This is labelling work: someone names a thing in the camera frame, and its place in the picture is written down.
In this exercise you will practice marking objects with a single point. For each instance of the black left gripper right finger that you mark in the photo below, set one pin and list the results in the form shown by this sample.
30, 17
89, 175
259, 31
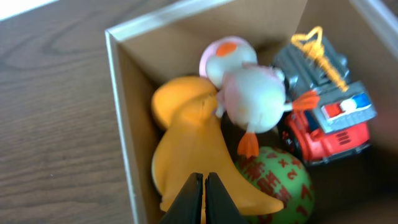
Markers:
219, 206

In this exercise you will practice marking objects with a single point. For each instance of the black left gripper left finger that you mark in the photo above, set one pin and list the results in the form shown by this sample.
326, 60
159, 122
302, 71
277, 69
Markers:
186, 208

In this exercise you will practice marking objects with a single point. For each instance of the green number ball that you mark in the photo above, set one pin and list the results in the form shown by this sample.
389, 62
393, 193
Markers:
281, 175

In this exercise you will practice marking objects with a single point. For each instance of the orange dinosaur toy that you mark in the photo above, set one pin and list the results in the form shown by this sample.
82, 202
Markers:
184, 108

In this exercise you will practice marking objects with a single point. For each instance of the white pink duck toy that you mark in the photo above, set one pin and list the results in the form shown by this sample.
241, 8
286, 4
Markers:
252, 95

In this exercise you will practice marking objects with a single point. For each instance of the red grey toy truck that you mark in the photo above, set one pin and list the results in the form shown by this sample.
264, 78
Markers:
337, 127

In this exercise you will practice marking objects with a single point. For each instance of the white cardboard box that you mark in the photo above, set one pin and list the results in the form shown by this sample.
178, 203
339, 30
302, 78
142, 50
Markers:
148, 50

